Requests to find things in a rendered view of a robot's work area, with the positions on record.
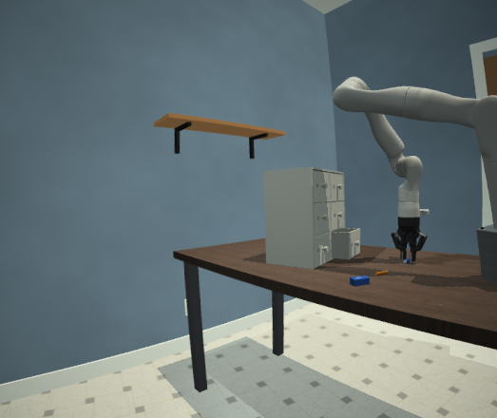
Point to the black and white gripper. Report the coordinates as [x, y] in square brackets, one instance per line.
[408, 231]

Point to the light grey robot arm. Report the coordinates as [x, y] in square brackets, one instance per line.
[422, 104]

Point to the grey small chest of drawers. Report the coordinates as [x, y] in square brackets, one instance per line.
[289, 216]

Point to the blue rectangular block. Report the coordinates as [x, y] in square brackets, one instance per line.
[359, 280]

